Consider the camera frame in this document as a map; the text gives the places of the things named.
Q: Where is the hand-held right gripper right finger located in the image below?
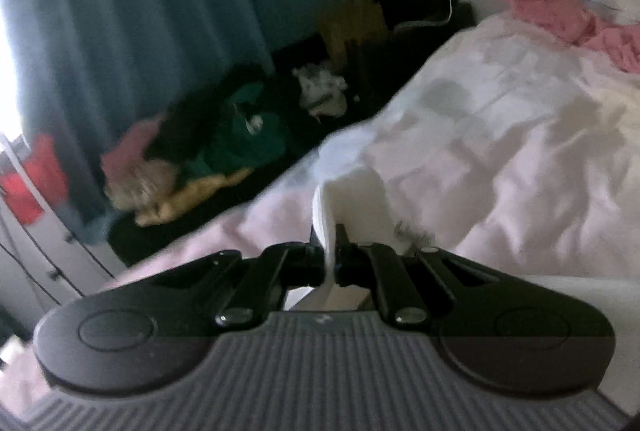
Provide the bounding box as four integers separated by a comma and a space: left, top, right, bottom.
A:
334, 224, 502, 326

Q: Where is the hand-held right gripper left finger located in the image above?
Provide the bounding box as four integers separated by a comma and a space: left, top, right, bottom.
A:
150, 225, 327, 329

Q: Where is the white cloth garment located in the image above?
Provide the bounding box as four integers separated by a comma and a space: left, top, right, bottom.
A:
283, 124, 404, 313

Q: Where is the yellow garment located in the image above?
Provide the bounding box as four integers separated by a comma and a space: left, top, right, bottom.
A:
134, 167, 255, 228

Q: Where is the green garment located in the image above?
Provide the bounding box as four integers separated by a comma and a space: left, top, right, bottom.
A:
181, 81, 290, 182

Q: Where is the white patterned crumpled cloth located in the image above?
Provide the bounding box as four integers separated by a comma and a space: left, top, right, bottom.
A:
292, 61, 349, 122

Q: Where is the beige fluffy cloth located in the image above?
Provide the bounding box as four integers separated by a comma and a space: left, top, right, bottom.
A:
106, 157, 177, 213

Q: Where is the pink bed sheet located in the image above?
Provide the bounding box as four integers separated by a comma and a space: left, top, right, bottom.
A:
0, 14, 640, 418

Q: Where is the brown paper bag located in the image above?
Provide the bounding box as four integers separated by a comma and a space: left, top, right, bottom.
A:
320, 0, 390, 64

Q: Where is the white drawer cabinet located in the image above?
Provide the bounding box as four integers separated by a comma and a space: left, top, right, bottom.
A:
0, 134, 128, 299

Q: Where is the teal curtain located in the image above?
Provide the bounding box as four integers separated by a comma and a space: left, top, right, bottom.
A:
0, 0, 362, 232

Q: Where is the red cloth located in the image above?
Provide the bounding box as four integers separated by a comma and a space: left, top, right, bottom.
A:
0, 134, 70, 226

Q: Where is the pink crumpled garment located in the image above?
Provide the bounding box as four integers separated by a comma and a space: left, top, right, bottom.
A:
501, 0, 640, 74

